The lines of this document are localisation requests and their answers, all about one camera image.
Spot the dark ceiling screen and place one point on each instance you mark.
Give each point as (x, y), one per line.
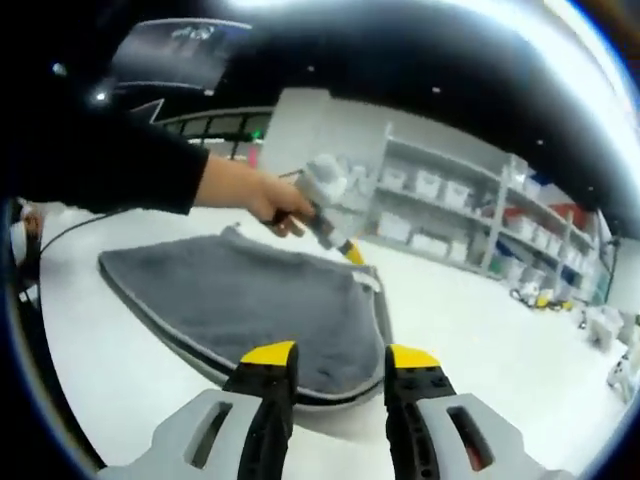
(175, 55)

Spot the rows of white storage bins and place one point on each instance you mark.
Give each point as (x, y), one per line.
(435, 182)

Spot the grey towel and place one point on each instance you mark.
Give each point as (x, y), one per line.
(240, 295)

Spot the white spotted object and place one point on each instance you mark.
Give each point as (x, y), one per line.
(625, 375)

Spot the person's left hand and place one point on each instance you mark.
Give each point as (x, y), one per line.
(280, 200)

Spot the grey metal shelving unit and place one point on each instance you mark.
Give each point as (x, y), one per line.
(500, 220)

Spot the spare grippers on table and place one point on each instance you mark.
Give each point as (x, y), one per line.
(542, 300)

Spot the white fluffy object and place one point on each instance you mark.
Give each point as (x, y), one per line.
(607, 325)

